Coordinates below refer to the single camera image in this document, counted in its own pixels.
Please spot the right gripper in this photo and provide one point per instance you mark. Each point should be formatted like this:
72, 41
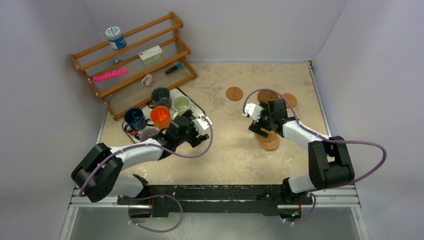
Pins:
256, 125

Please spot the dark blue mug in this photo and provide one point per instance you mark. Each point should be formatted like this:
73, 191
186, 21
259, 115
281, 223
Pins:
135, 118

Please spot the woven rattan round coaster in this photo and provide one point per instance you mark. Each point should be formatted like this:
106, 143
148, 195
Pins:
272, 142

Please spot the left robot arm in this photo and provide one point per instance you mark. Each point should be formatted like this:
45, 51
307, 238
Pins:
98, 174

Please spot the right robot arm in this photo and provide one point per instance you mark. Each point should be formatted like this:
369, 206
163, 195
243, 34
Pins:
329, 162

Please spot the dark grooved wooden coaster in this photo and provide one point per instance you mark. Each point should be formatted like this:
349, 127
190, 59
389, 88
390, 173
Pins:
260, 138

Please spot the light green mug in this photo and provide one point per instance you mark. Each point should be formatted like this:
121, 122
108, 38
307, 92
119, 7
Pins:
180, 104

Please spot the small white pink object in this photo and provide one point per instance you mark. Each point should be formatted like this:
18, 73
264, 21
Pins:
147, 80

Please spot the blue white lidded jar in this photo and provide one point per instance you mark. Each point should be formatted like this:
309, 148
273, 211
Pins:
115, 38

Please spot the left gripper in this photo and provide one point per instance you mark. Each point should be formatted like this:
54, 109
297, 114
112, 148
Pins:
194, 140

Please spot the light wooden round coaster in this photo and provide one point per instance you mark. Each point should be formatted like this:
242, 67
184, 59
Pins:
267, 95

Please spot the black blue marker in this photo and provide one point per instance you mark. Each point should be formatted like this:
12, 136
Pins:
173, 68

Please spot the pink highlighter marker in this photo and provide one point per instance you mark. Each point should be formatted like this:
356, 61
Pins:
110, 74

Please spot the orange mug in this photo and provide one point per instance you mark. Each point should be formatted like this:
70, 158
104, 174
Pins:
160, 117

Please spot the plain round wooden coaster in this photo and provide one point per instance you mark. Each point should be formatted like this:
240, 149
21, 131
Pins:
234, 93

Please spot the white green small box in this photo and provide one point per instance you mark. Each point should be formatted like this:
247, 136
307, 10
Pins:
151, 55

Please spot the white strawberry metal tray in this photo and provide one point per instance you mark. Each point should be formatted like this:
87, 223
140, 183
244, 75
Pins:
133, 134

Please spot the dark green mug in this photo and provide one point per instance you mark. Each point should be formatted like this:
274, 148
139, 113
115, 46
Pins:
160, 96

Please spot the lilac purple mug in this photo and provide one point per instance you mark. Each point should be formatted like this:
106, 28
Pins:
147, 133

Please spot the wooden tiered shelf rack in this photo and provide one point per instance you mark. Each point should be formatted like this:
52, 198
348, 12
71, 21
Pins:
126, 91

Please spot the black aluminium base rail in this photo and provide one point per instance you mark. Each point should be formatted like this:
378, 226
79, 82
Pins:
267, 199

